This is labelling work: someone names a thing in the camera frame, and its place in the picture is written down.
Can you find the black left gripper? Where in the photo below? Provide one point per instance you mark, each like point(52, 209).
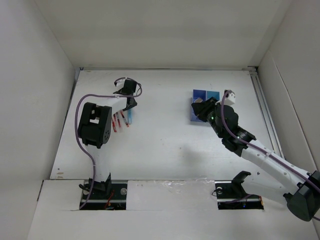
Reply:
point(133, 105)

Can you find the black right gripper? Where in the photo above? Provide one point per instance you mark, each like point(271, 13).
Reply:
point(201, 108)

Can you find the pink eraser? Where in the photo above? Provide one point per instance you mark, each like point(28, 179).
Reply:
point(198, 100)

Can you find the light blue correction tape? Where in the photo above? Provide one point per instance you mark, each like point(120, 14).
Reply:
point(129, 116)

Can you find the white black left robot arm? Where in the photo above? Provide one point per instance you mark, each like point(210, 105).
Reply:
point(93, 124)

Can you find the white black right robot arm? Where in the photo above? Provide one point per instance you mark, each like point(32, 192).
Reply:
point(290, 185)

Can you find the purple blue storage bin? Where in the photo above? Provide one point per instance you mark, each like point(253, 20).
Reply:
point(197, 93)

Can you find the light blue storage bin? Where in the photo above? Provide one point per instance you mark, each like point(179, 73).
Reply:
point(213, 94)

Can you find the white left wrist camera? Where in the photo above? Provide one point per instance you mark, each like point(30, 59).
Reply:
point(120, 81)

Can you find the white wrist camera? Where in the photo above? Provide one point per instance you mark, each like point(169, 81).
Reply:
point(228, 98)
point(120, 81)

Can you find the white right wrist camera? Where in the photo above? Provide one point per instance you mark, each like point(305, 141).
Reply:
point(228, 98)

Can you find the aluminium rail right edge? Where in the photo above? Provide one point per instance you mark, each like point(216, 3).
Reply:
point(266, 115)

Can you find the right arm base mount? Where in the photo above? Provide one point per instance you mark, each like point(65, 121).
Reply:
point(230, 195)

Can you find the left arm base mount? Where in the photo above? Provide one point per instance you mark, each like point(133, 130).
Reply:
point(108, 195)

